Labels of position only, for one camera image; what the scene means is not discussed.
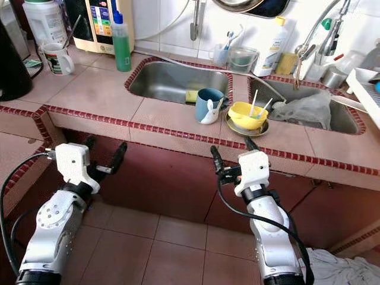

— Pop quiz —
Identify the round metal plate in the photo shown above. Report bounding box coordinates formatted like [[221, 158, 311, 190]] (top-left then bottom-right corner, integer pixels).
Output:
[[226, 113, 270, 138]]

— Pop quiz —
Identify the yellow plastic bowl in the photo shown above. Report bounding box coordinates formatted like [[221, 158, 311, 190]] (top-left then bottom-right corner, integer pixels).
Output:
[[229, 102, 269, 131]]

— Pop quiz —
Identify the blue mug with white rabbit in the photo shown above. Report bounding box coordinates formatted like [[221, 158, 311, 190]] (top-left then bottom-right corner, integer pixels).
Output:
[[195, 88, 226, 125]]

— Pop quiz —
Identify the white plastic stick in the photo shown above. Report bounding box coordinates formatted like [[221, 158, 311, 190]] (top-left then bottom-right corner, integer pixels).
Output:
[[249, 89, 258, 117]]

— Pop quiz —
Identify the dark red base cabinet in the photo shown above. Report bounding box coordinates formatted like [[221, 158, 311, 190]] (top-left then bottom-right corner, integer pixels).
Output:
[[47, 128, 380, 253]]

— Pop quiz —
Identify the clear plastic bag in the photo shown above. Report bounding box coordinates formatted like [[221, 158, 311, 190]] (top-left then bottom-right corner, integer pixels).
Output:
[[272, 90, 333, 130]]

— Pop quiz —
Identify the small clear plastic bucket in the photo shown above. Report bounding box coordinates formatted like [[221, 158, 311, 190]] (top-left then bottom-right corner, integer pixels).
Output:
[[227, 46, 259, 74]]

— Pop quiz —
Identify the stainless steel sink basin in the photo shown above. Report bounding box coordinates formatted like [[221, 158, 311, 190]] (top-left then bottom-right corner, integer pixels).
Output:
[[125, 58, 235, 105], [248, 74, 366, 136]]

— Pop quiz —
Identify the mustard yellow sponge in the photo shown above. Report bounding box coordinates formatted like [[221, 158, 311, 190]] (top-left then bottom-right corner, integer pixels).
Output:
[[275, 52, 299, 76]]

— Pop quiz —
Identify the white printed mug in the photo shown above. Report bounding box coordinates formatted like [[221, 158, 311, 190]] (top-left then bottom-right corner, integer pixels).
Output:
[[40, 43, 75, 76]]

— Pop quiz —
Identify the clear toothbrush cup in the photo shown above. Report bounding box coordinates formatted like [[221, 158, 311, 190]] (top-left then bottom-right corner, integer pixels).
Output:
[[212, 45, 231, 67]]

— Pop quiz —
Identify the white bottle with yellow cap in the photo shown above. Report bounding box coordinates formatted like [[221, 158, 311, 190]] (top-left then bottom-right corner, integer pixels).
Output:
[[252, 16, 295, 78]]

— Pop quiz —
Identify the green dish soap bottle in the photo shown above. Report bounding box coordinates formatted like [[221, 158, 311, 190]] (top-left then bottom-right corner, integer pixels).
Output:
[[110, 11, 132, 73]]

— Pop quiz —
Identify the small metal cup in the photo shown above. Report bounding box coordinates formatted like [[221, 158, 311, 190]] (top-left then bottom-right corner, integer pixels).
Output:
[[321, 65, 348, 90]]

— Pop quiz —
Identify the black electric kettle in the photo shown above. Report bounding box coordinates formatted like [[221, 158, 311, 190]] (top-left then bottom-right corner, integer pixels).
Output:
[[0, 21, 34, 102]]

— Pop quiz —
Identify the beige water ionizer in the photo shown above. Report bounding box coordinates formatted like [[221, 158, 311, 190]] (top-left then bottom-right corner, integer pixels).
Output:
[[64, 0, 135, 55]]

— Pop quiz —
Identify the white plastic jug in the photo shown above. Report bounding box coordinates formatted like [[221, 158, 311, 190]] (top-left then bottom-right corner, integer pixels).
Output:
[[22, 0, 69, 51]]

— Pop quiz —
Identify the white dish rack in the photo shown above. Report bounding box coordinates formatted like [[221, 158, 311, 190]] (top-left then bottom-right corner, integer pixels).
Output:
[[346, 66, 380, 128]]

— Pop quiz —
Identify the clear plastic container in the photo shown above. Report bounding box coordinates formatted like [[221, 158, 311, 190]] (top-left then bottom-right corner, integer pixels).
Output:
[[335, 50, 369, 75]]

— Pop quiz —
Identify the chrome sink faucet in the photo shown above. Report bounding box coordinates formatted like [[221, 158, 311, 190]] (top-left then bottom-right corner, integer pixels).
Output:
[[293, 0, 352, 91]]

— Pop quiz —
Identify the hanging metal pan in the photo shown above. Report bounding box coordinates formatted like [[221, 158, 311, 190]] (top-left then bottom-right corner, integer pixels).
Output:
[[212, 0, 292, 18]]

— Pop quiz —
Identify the white bottle with green cap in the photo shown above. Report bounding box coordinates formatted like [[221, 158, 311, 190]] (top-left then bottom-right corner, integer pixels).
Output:
[[312, 17, 336, 66]]

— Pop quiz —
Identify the grey cloth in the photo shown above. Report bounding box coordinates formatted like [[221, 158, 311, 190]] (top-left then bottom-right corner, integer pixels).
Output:
[[309, 246, 380, 285]]

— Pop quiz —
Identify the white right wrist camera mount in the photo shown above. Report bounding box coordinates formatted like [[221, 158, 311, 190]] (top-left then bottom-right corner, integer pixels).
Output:
[[233, 150, 271, 197]]

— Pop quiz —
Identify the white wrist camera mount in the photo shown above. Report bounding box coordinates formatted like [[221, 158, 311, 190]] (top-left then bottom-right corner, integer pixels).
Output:
[[55, 142, 100, 194], [233, 150, 271, 197]]

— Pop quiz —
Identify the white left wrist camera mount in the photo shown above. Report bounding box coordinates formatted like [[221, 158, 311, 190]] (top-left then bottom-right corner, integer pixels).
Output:
[[55, 142, 100, 194]]

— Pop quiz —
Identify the chrome wall tap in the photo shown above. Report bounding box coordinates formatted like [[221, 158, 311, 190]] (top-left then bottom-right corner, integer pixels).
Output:
[[189, 0, 204, 42]]

